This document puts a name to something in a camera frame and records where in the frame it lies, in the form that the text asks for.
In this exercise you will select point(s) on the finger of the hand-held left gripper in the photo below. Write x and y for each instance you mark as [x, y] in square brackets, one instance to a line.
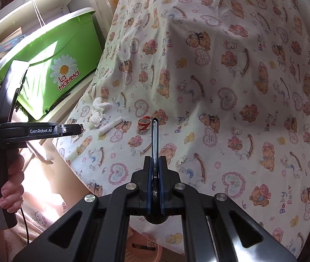
[72, 129]

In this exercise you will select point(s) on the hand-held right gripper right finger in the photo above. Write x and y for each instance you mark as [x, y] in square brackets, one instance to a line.
[163, 182]

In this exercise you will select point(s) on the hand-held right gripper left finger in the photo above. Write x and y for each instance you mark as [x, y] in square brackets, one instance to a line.
[148, 182]

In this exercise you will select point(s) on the small white tissue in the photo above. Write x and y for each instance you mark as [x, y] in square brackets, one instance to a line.
[99, 109]

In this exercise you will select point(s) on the black plastic spoon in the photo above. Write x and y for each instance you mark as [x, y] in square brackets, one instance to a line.
[155, 136]

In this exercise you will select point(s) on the red white tape roll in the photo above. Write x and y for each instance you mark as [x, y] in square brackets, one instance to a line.
[143, 124]

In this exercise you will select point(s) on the pink plastic basket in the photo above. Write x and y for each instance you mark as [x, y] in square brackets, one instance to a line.
[141, 251]

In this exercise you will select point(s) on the person's left hand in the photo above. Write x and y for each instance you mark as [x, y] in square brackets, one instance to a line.
[13, 174]

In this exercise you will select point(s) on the pink printed pajamas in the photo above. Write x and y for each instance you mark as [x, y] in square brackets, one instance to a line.
[48, 210]

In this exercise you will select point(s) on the green plastic storage bin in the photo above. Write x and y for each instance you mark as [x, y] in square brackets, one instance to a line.
[70, 46]

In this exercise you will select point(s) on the blue flat box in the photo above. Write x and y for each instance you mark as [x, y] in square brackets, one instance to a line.
[7, 46]

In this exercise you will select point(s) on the bear print blanket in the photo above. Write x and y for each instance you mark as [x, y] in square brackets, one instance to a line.
[225, 87]

